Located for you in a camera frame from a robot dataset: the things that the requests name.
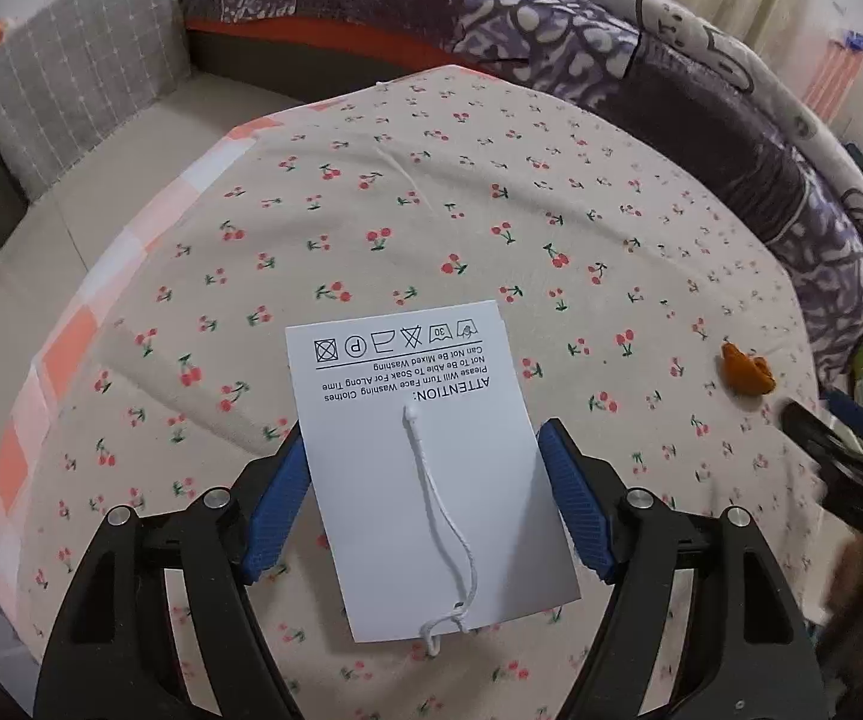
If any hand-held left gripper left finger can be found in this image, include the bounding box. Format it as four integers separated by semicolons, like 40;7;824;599
32;420;313;720

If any small orange peel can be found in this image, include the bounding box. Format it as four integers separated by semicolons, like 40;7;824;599
720;341;776;396

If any grey cartoon print blanket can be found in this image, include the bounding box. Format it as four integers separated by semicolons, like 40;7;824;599
180;0;863;278

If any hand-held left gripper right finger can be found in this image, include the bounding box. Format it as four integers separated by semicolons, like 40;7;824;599
537;416;826;720

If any grey checked folded mattress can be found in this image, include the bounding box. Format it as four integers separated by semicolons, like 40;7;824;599
0;0;193;200

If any purple patterned blanket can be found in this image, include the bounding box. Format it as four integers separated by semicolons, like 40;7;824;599
176;0;863;391

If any cherry print tablecloth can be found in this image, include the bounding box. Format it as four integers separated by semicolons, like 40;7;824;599
0;64;830;720

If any white paper tag with string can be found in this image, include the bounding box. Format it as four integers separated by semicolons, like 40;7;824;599
285;300;583;653

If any pink beaded hanging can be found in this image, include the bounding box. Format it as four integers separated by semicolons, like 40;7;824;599
802;49;856;117

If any brown upholstered bed frame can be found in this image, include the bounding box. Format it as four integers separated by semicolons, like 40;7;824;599
184;15;478;83

